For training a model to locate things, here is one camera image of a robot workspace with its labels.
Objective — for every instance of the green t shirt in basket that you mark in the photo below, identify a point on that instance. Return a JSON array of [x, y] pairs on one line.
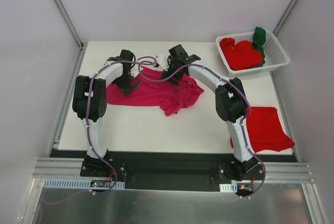
[[259, 38]]

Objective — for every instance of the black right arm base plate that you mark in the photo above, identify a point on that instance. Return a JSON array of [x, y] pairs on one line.
[[238, 171]]

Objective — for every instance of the aluminium left frame rail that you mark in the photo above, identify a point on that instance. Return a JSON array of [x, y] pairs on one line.
[[75, 70]]

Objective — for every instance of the folded red t shirt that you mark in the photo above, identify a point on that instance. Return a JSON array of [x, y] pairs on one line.
[[265, 131]]

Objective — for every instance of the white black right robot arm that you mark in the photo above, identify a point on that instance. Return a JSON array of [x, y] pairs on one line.
[[231, 104]]

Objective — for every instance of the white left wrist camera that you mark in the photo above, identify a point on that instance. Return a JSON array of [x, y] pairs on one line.
[[134, 71]]

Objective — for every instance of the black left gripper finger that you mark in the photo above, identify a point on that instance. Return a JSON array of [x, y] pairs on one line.
[[128, 90], [134, 84]]

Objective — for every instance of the magenta t shirt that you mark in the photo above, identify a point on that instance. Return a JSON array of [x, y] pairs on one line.
[[168, 97]]

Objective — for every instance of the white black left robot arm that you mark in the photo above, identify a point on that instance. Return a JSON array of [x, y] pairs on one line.
[[90, 102]]

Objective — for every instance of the white cable duct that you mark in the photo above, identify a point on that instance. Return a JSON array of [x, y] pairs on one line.
[[228, 188], [84, 184]]

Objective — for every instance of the aluminium right frame rail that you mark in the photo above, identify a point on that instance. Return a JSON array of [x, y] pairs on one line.
[[287, 12]]

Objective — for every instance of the white plastic laundry basket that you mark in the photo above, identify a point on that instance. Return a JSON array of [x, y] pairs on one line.
[[275, 55]]

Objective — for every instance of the white left cable duct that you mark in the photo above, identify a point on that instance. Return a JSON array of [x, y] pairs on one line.
[[84, 184]]

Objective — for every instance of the black centre base bar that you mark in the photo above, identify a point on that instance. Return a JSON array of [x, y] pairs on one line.
[[163, 171]]

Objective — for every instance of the red t shirt in basket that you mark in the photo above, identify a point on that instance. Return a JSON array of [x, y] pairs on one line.
[[240, 56]]

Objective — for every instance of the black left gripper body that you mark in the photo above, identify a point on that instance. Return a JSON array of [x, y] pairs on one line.
[[128, 84]]

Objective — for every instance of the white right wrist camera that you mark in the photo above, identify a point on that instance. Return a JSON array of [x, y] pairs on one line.
[[161, 60]]

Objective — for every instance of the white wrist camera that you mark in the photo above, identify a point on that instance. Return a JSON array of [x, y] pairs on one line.
[[134, 71], [161, 60]]

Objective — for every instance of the white right cable duct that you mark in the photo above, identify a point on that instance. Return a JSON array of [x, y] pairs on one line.
[[228, 188]]

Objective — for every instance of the aluminium frame rail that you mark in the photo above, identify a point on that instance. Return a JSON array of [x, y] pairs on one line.
[[287, 12], [75, 70], [276, 172]]

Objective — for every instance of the aluminium front frame rail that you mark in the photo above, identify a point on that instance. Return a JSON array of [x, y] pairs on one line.
[[276, 172]]

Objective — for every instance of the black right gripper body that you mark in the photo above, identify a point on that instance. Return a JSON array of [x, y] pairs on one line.
[[171, 75]]

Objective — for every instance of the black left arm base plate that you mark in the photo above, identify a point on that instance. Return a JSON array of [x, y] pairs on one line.
[[93, 167]]

